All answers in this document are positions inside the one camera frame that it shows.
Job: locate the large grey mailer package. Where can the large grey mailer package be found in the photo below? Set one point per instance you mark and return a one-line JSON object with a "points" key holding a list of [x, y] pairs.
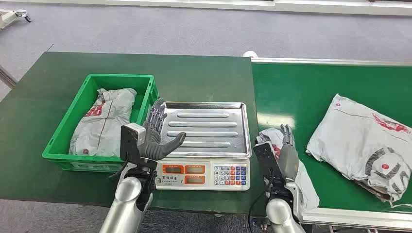
{"points": [[351, 141]]}

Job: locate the electronic scale with steel tray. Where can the electronic scale with steel tray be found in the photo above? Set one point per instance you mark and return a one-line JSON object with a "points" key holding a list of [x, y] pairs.
{"points": [[206, 128]]}

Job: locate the small grey mailer package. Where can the small grey mailer package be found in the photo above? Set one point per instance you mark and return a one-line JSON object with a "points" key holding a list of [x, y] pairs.
{"points": [[307, 189]]}

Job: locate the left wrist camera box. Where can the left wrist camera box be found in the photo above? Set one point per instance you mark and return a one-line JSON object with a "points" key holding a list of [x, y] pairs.
{"points": [[130, 141]]}

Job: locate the grey metal bar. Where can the grey metal bar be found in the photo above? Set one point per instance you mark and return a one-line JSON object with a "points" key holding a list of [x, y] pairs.
{"points": [[7, 76]]}

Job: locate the grey package with red seam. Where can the grey package with red seam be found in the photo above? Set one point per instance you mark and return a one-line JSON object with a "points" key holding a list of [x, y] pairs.
{"points": [[103, 125]]}

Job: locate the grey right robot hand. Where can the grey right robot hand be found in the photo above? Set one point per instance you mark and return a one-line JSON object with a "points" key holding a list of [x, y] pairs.
{"points": [[289, 160]]}

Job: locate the green conveyor belt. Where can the green conveyor belt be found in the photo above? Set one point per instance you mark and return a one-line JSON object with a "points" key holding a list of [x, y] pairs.
{"points": [[322, 80]]}

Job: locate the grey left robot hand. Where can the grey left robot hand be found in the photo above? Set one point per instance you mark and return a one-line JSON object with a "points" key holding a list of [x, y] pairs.
{"points": [[154, 146]]}

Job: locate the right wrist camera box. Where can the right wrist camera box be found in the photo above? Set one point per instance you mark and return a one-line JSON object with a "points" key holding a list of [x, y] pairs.
{"points": [[267, 160]]}

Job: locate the white wheeled cart base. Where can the white wheeled cart base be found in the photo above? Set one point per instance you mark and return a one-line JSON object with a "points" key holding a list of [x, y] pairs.
{"points": [[9, 16]]}

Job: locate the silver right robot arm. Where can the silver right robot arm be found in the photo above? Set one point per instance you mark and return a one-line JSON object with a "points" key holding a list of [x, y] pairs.
{"points": [[280, 214]]}

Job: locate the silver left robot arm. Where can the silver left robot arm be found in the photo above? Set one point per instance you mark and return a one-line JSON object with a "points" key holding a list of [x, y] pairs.
{"points": [[127, 202]]}

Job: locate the green plastic crate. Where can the green plastic crate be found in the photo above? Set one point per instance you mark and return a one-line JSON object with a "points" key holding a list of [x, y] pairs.
{"points": [[69, 128]]}

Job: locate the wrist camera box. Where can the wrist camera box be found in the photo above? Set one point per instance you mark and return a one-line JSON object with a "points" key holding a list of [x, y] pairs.
{"points": [[130, 141], [267, 160]]}

